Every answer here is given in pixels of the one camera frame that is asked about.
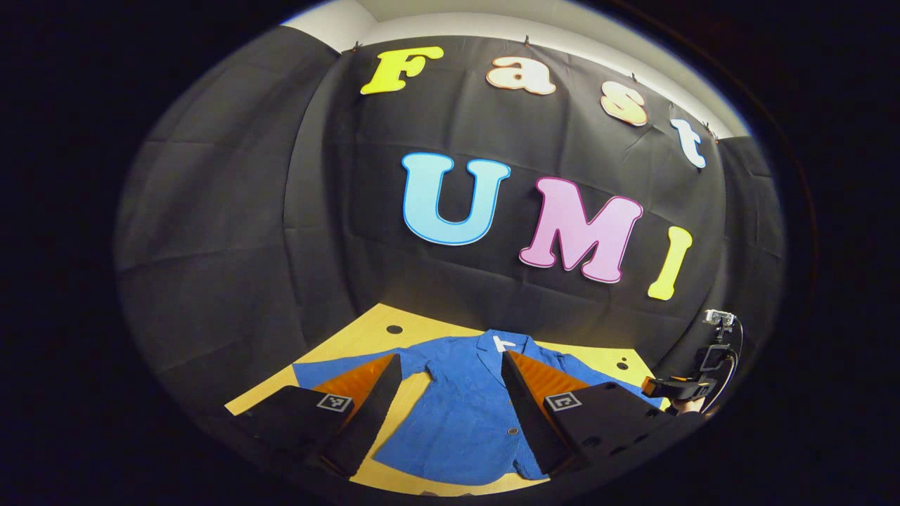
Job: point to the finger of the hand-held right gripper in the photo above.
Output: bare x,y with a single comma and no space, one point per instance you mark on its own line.
678,388

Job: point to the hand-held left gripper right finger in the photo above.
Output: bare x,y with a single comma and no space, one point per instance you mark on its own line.
527,414

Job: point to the blue button-up shirt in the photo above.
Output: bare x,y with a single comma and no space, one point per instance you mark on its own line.
457,407

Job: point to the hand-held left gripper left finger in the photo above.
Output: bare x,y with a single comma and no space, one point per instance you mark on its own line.
369,414

